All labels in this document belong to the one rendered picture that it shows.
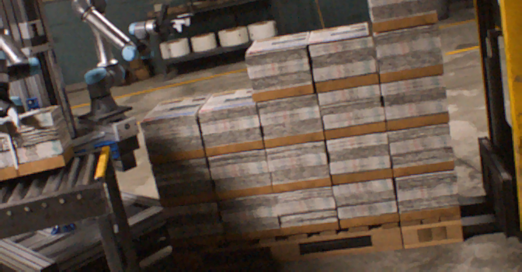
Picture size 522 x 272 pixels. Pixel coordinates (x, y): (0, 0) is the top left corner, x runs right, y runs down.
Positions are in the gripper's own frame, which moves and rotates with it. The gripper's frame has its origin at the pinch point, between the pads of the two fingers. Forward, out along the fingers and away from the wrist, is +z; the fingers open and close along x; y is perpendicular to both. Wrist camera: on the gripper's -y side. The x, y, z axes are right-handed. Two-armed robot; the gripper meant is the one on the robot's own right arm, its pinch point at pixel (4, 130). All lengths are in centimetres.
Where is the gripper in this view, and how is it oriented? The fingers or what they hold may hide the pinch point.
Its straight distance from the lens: 276.3
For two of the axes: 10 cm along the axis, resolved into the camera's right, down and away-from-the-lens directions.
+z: 2.6, 9.1, -3.2
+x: -9.7, 2.3, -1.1
